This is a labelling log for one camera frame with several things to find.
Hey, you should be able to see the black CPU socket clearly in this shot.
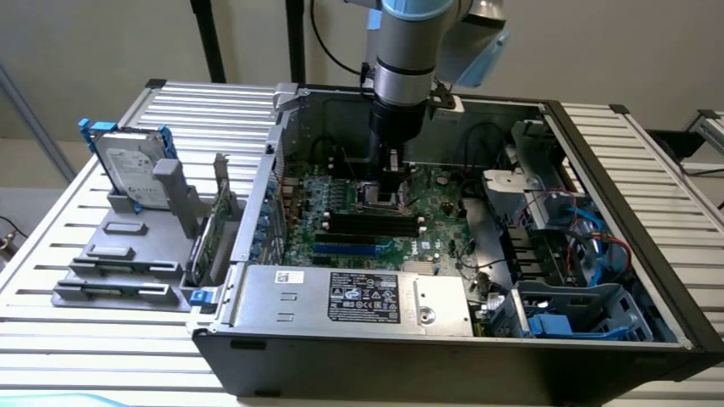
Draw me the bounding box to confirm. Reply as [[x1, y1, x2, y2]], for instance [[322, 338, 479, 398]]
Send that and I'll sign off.
[[352, 179, 419, 209]]

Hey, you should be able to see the blue data wire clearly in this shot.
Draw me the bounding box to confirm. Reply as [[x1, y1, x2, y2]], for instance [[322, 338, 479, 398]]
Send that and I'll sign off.
[[547, 191, 630, 293]]

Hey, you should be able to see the grey metal optical drive cage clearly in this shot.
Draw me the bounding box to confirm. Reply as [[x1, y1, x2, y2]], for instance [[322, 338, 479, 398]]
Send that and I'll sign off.
[[482, 120, 590, 230]]

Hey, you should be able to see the black RAM slot bank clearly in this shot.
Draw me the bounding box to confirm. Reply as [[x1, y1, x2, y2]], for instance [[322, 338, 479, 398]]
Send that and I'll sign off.
[[326, 210, 424, 239]]

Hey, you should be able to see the metal side table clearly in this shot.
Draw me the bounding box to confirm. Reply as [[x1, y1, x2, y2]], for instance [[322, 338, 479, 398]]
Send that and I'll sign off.
[[644, 109, 724, 176]]

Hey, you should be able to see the silver finned chipset heatsink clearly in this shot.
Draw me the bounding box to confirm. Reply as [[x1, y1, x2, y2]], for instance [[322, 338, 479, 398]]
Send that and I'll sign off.
[[402, 259, 444, 277]]

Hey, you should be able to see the green graphics card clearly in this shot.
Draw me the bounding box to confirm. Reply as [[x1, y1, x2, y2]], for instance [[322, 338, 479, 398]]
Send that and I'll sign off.
[[184, 153, 240, 286]]

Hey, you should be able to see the black metal pole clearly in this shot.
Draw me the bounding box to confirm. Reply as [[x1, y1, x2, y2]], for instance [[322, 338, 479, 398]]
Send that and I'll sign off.
[[284, 0, 308, 84], [191, 0, 228, 84]]

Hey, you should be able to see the silver power supply unit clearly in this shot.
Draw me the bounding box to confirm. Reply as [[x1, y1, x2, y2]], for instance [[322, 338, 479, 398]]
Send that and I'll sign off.
[[228, 264, 475, 338]]

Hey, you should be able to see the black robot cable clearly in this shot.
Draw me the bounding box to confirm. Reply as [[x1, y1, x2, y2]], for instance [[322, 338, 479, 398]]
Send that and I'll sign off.
[[308, 0, 364, 78]]

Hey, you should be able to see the red data wire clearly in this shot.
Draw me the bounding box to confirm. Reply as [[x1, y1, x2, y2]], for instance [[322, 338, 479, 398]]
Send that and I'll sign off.
[[519, 197, 634, 272]]

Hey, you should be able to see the silver hard disk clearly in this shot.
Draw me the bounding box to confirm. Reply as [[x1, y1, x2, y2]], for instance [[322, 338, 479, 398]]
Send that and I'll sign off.
[[92, 129, 171, 210]]

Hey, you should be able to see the grey metal disk bay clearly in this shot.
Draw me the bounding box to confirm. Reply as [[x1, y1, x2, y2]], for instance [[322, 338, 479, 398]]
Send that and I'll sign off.
[[511, 279, 659, 342]]

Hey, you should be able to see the black open PC case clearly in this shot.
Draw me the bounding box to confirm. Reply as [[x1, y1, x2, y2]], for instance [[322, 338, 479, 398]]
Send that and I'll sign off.
[[191, 81, 724, 400]]

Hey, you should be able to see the black expansion slot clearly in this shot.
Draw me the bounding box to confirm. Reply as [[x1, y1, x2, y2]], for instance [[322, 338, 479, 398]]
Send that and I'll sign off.
[[311, 254, 363, 266]]

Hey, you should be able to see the blue expansion slot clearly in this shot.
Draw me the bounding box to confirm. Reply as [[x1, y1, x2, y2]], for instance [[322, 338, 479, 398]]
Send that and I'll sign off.
[[312, 243, 379, 256]]

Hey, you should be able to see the green Dell motherboard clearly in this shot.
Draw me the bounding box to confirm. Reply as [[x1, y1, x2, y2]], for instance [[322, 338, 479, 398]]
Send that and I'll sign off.
[[280, 162, 487, 304]]

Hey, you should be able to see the black internal case wire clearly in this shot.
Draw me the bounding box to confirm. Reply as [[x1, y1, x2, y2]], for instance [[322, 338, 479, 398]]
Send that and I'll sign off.
[[462, 121, 502, 171]]

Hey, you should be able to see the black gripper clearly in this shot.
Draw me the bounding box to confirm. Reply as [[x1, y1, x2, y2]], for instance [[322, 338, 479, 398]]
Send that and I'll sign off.
[[370, 99, 426, 195]]

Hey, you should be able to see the blue plastic disk carrier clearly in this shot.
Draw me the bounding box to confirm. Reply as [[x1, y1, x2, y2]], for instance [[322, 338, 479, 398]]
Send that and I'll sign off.
[[78, 118, 190, 215]]

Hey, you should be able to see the grey plastic parts rack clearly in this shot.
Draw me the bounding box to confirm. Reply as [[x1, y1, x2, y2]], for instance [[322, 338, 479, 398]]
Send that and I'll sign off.
[[50, 158, 250, 314]]

